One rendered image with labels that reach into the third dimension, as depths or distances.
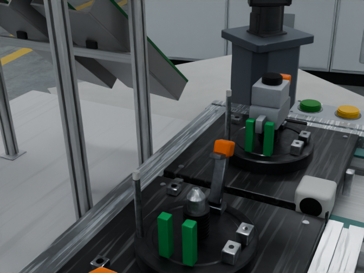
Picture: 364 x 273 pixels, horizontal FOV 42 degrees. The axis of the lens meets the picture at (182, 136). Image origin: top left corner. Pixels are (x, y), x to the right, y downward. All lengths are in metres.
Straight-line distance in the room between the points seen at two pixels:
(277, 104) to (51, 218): 0.41
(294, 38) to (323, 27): 2.70
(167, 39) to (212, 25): 0.40
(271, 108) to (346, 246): 0.22
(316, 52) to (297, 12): 0.34
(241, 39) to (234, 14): 2.77
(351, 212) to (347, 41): 3.07
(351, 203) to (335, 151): 0.09
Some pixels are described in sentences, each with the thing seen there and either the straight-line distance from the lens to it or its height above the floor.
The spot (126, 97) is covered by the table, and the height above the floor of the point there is 0.86.
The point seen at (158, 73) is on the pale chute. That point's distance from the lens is 0.83.
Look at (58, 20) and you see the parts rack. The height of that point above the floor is 1.20.
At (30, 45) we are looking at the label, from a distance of 0.88.
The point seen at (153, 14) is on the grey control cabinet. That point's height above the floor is 0.47.
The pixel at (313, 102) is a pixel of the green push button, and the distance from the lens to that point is 0.95.
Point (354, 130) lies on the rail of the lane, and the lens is 0.88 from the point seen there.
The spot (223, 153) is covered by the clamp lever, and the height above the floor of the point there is 1.06.
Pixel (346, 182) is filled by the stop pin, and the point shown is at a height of 0.95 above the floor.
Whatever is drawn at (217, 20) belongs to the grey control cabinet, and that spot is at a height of 0.45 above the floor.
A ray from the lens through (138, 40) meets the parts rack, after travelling 0.73.
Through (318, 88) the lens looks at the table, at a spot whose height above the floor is 0.86.
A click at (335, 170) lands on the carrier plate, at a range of 0.73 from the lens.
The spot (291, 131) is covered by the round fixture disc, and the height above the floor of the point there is 0.99.
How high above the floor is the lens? 1.33
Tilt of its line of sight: 27 degrees down
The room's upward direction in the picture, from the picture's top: 1 degrees counter-clockwise
